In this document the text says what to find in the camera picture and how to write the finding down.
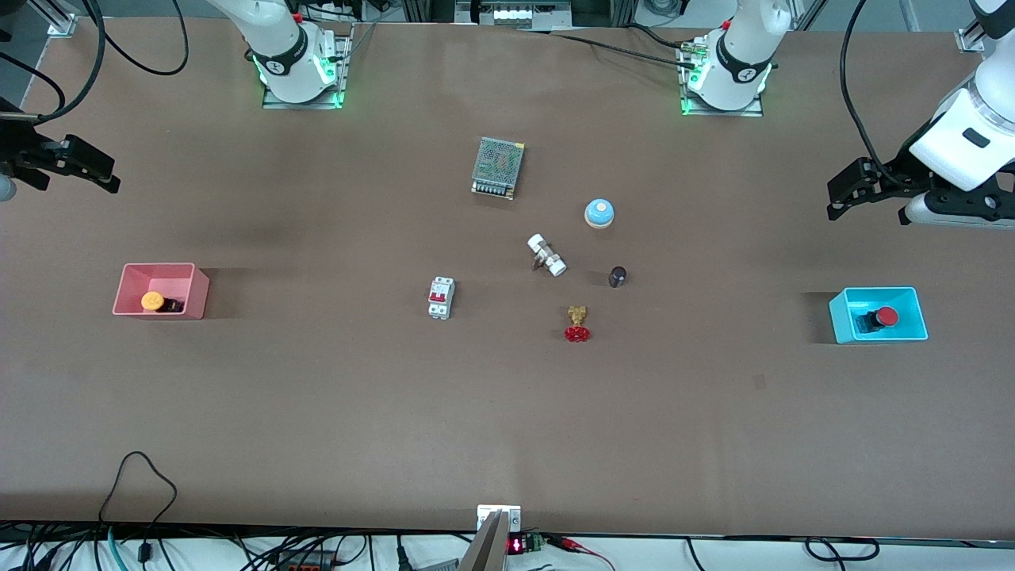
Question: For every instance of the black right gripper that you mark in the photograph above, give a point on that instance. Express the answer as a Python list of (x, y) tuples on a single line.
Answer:
[(24, 151)]

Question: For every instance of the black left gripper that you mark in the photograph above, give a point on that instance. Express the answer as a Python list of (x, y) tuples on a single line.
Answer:
[(898, 173)]

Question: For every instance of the red push button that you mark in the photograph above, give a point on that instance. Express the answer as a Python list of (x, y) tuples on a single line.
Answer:
[(886, 316)]

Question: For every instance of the yellow push button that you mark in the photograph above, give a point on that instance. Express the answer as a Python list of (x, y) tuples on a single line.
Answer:
[(152, 300)]

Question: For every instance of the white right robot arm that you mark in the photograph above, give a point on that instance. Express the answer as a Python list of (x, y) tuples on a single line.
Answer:
[(285, 47)]

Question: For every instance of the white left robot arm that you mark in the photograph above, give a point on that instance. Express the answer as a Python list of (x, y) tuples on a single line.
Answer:
[(741, 71)]

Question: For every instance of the cyan plastic bin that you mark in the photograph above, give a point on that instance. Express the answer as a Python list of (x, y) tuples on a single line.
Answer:
[(840, 321)]

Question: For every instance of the pink plastic bin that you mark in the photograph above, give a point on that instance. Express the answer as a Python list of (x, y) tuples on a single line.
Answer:
[(131, 305)]

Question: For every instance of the dark small cylinder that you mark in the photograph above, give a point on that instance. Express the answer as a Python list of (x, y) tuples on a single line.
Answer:
[(618, 277)]

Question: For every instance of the blue dome bell button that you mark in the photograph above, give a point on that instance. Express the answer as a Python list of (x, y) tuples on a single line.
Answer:
[(599, 212)]

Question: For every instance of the brass valve red handwheel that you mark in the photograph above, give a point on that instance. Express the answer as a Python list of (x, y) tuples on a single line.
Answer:
[(577, 331)]

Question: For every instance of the white pipe fitting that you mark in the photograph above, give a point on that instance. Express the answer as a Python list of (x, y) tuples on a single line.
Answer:
[(547, 255)]

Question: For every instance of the metal mesh power supply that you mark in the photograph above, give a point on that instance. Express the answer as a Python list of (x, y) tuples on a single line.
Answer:
[(498, 166)]

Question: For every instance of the white red circuit breaker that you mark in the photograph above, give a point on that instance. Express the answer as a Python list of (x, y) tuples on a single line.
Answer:
[(441, 298)]

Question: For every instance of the white power strip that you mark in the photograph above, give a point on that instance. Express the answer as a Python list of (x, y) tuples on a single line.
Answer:
[(514, 14)]

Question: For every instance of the red led display module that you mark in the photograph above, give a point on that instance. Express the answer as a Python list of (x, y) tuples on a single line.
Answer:
[(523, 544)]

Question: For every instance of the grey metal bar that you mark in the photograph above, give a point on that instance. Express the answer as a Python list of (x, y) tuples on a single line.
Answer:
[(485, 549)]

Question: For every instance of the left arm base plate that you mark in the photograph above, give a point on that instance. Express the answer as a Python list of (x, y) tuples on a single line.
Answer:
[(757, 111)]

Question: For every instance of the metal corner bracket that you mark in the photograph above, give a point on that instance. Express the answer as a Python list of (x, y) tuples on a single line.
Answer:
[(969, 40), (62, 25)]

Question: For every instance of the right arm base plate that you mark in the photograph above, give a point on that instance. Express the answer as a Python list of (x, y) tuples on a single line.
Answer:
[(342, 79)]

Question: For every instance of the metal table edge bracket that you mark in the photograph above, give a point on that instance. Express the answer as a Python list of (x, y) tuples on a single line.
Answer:
[(498, 514)]

